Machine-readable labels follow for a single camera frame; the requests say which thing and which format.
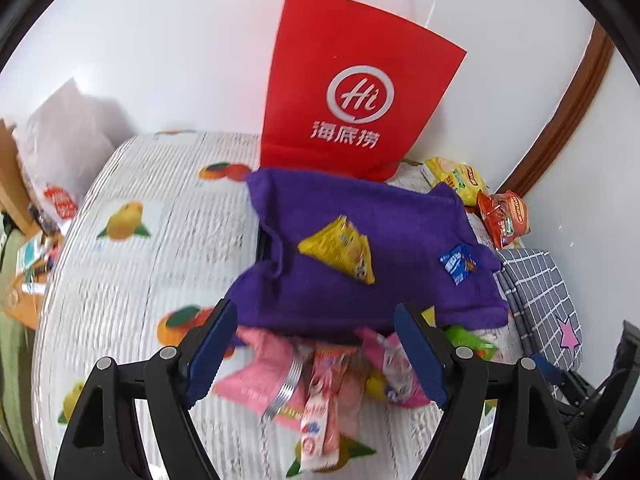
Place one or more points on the large pink snack pouch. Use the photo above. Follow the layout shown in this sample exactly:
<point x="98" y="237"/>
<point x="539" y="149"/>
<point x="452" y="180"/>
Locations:
<point x="387" y="365"/>

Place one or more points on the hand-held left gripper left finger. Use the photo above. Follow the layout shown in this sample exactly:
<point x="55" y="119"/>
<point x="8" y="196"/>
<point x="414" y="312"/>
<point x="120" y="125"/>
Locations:
<point x="215" y="345"/>

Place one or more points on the red paper bag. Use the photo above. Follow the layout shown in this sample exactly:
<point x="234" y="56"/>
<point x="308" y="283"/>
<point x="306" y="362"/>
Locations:
<point x="320" y="60"/>

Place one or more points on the small blue white snack packet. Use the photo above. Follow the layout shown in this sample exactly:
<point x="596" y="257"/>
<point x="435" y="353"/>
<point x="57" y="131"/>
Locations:
<point x="457" y="262"/>

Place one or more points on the yellow green noodle packet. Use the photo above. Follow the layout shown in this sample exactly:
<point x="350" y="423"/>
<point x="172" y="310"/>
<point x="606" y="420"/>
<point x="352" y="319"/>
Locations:
<point x="455" y="177"/>

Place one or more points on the brown wooden door trim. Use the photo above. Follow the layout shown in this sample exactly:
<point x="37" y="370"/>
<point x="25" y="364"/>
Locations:
<point x="565" y="110"/>

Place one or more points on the dark pink snack packet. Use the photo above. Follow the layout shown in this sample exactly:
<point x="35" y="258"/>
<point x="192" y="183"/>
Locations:
<point x="352" y="390"/>

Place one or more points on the long pink snack bar packet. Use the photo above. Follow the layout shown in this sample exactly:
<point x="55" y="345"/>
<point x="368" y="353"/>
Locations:
<point x="317" y="420"/>

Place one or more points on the yellow triangular snack packet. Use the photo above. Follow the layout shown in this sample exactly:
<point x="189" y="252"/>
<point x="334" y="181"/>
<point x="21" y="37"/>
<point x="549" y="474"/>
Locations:
<point x="340" y="250"/>

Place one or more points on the white plastic bag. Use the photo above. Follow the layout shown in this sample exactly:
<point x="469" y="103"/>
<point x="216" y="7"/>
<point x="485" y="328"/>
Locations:
<point x="70" y="135"/>

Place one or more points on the yellow blue snack packet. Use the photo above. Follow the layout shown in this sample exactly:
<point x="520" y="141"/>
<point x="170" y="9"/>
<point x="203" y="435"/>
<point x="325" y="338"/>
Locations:
<point x="375" y="387"/>

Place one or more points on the green snack packet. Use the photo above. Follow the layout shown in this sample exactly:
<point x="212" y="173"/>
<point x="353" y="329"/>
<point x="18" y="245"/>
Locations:
<point x="470" y="342"/>

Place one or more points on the red orange noodle packet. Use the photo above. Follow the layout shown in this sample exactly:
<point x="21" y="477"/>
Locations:
<point x="505" y="217"/>

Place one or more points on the cardboard box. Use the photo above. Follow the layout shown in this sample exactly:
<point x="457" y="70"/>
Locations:
<point x="12" y="175"/>

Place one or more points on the grey checked cloth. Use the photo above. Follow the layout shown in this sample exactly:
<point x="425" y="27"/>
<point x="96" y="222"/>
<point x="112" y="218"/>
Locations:
<point x="540" y="290"/>

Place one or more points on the green cloth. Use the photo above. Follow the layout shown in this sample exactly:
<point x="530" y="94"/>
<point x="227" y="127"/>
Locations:
<point x="12" y="370"/>

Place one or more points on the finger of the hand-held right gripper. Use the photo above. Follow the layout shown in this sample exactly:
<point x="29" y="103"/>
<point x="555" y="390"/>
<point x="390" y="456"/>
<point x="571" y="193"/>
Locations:
<point x="547" y="367"/>

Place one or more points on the purple towel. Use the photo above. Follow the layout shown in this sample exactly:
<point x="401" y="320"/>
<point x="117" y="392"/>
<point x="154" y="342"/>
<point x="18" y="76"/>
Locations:
<point x="400" y="220"/>

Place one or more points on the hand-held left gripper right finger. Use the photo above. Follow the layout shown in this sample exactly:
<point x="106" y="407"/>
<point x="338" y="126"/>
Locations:
<point x="417" y="350"/>

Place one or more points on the pale pink pillow snack packet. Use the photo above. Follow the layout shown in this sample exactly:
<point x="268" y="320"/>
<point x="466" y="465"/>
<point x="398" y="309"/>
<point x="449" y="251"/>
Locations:
<point x="260" y="370"/>

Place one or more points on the fruit print tablecloth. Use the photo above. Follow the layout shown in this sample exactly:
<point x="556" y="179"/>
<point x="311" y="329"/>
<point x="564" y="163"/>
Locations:
<point x="150" y="280"/>

